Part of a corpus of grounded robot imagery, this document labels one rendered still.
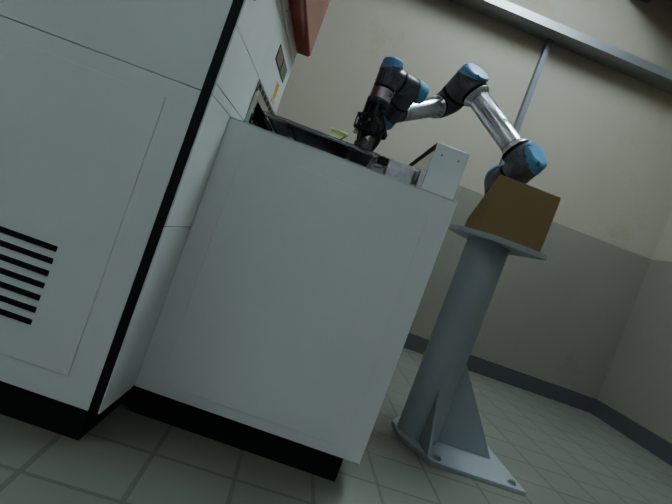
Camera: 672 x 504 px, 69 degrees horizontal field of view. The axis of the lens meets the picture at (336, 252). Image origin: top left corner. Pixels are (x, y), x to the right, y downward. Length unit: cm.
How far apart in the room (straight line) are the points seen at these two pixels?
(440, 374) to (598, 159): 281
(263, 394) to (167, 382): 25
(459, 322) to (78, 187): 132
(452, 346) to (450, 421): 32
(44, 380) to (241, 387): 45
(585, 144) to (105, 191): 369
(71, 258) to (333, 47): 299
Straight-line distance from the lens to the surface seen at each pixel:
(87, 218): 118
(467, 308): 187
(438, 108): 211
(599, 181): 432
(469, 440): 210
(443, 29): 406
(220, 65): 114
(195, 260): 131
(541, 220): 191
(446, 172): 138
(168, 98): 115
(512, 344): 410
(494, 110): 208
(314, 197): 127
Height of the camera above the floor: 63
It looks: 2 degrees down
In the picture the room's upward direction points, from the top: 20 degrees clockwise
